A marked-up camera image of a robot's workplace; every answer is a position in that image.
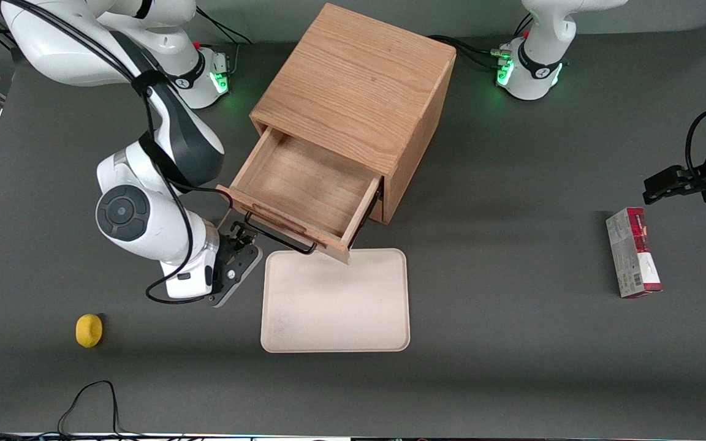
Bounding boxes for beige rectangular tray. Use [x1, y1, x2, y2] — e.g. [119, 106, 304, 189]
[260, 248, 411, 353]

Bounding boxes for thin black table cable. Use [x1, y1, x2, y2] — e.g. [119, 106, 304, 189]
[0, 380, 207, 441]

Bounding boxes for yellow toy fruit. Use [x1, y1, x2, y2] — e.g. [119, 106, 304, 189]
[75, 314, 104, 349]

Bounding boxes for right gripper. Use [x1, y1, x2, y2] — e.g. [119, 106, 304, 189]
[161, 221, 262, 301]

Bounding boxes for black left arm base cables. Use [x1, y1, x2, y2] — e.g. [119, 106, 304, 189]
[429, 12, 534, 70]

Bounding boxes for wooden drawer with slotted front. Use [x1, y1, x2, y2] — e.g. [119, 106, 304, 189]
[216, 126, 385, 265]

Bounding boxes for black right arm base cable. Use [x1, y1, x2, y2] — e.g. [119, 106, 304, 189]
[194, 11, 254, 79]

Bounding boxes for oak wooden drawer cabinet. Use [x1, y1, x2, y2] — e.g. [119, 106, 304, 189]
[250, 3, 457, 225]

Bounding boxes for grey and red carton box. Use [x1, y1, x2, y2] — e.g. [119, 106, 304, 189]
[605, 207, 663, 299]

